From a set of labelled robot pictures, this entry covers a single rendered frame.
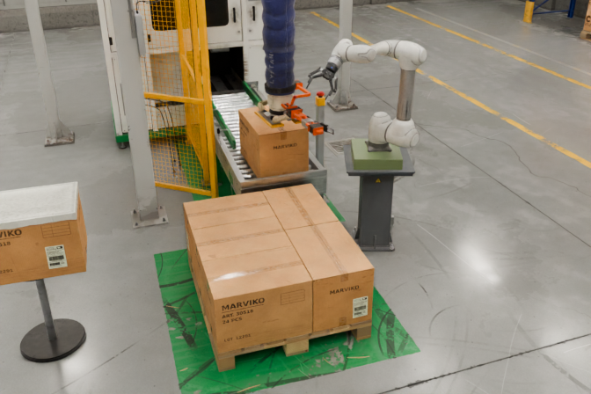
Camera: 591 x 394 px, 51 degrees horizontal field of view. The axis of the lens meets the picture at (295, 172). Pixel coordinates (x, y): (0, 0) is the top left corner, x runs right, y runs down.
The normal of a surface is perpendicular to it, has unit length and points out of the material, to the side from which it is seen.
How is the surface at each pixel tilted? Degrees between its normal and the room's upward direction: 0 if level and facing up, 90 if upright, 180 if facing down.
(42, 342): 0
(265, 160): 90
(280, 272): 0
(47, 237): 90
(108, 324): 0
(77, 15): 90
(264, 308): 90
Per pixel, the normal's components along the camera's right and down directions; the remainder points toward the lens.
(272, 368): -0.01, -0.90
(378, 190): -0.01, 0.44
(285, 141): 0.33, 0.41
